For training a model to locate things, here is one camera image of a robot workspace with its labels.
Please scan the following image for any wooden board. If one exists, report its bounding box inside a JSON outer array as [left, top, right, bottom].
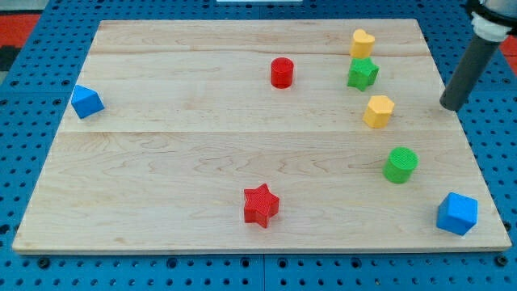
[[12, 19, 511, 255]]

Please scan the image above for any green star block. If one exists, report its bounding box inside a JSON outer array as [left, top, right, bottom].
[[347, 57, 380, 91]]

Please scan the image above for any blue cube block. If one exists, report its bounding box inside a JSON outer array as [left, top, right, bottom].
[[435, 192, 478, 236]]

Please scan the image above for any green cylinder block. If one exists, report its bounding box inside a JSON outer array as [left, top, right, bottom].
[[382, 147, 419, 183]]

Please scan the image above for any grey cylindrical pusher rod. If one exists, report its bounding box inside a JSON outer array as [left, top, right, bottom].
[[439, 35, 500, 112]]

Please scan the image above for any red star block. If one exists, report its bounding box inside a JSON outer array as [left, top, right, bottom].
[[243, 183, 280, 228]]

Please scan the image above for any white and black rod mount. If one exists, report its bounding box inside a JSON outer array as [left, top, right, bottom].
[[465, 0, 516, 42]]

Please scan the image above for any yellow heart block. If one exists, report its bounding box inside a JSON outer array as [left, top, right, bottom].
[[350, 28, 376, 58]]

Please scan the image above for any blue triangular prism block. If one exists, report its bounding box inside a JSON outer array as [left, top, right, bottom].
[[71, 85, 105, 119]]

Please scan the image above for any yellow hexagon block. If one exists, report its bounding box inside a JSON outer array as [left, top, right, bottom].
[[363, 95, 395, 129]]

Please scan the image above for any red cylinder block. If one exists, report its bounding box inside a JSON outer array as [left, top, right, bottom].
[[270, 57, 294, 89]]

